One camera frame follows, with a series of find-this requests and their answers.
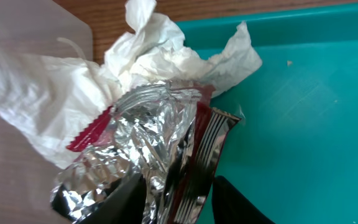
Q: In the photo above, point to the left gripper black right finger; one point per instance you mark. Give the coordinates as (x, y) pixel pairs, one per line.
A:
(231, 207)

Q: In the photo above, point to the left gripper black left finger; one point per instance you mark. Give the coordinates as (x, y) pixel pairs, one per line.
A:
(125, 205)

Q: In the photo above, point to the foil wrapper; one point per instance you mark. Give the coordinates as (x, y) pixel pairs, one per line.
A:
(165, 131)

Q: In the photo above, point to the white paper napkin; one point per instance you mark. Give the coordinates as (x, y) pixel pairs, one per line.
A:
(50, 100)

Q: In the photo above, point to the clear plastic waste bin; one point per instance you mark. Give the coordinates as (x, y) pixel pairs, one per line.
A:
(25, 176)

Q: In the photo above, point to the teal plastic serving tray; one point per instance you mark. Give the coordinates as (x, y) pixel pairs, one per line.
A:
(294, 155)

